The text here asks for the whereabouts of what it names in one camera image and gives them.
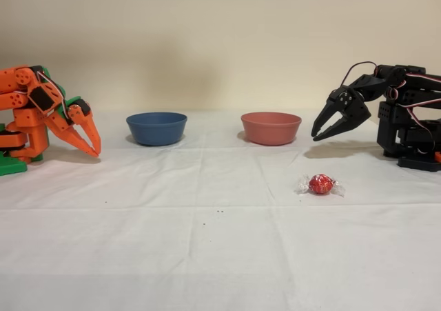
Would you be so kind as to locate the blue bowl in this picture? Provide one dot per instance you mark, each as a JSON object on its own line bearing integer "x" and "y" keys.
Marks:
{"x": 156, "y": 131}

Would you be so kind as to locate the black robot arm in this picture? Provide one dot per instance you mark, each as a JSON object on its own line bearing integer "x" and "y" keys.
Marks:
{"x": 392, "y": 118}

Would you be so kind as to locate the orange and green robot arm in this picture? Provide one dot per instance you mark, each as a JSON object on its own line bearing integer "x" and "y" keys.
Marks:
{"x": 20, "y": 118}

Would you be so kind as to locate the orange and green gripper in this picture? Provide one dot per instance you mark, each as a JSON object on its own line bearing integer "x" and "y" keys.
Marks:
{"x": 76, "y": 116}

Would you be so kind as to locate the red candy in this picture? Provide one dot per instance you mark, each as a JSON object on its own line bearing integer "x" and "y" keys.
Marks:
{"x": 320, "y": 184}

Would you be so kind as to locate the red bowl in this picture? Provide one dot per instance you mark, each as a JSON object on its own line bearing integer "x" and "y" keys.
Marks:
{"x": 271, "y": 131}

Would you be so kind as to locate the small orange clamp piece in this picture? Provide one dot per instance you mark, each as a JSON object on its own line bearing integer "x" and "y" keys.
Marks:
{"x": 438, "y": 156}

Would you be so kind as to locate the white tablecloth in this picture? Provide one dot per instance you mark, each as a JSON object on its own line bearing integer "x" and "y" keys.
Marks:
{"x": 220, "y": 249}

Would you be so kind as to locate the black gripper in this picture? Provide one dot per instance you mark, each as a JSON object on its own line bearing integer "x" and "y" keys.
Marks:
{"x": 358, "y": 110}

